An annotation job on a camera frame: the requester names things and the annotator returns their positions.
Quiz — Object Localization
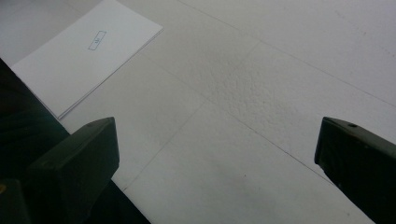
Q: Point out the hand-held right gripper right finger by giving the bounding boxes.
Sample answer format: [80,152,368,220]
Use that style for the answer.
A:
[314,116,396,224]

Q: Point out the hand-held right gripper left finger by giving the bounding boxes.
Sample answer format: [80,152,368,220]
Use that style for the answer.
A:
[25,117,120,224]

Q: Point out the white paper sheet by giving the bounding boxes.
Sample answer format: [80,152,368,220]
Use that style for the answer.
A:
[10,0,164,120]

